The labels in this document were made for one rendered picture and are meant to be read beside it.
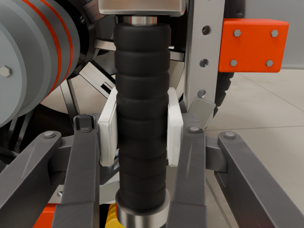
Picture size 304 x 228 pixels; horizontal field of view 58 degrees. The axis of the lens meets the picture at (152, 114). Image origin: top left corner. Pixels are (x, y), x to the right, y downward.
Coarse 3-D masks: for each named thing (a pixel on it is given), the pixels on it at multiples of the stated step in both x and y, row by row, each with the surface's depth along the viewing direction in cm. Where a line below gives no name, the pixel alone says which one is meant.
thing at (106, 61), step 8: (88, 0) 72; (112, 16) 74; (120, 16) 78; (104, 24) 74; (112, 24) 74; (104, 32) 75; (112, 32) 75; (80, 56) 82; (96, 56) 82; (104, 56) 82; (112, 56) 82; (104, 64) 83; (112, 64) 83; (112, 72) 84
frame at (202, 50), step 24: (192, 0) 37; (216, 0) 35; (192, 24) 37; (216, 24) 36; (192, 48) 38; (216, 48) 38; (192, 72) 39; (216, 72) 39; (192, 96) 40; (0, 168) 50
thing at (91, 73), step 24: (72, 0) 45; (96, 0) 45; (96, 24) 49; (96, 48) 48; (72, 72) 50; (96, 72) 50; (168, 72) 64; (72, 96) 52; (24, 120) 53; (48, 120) 69; (72, 120) 53; (0, 144) 54; (24, 144) 57
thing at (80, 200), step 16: (80, 128) 15; (96, 128) 15; (80, 144) 14; (96, 144) 14; (80, 160) 12; (96, 160) 13; (80, 176) 11; (96, 176) 12; (64, 192) 10; (80, 192) 10; (96, 192) 11; (64, 208) 9; (80, 208) 9; (96, 208) 11; (64, 224) 8; (80, 224) 8; (96, 224) 10
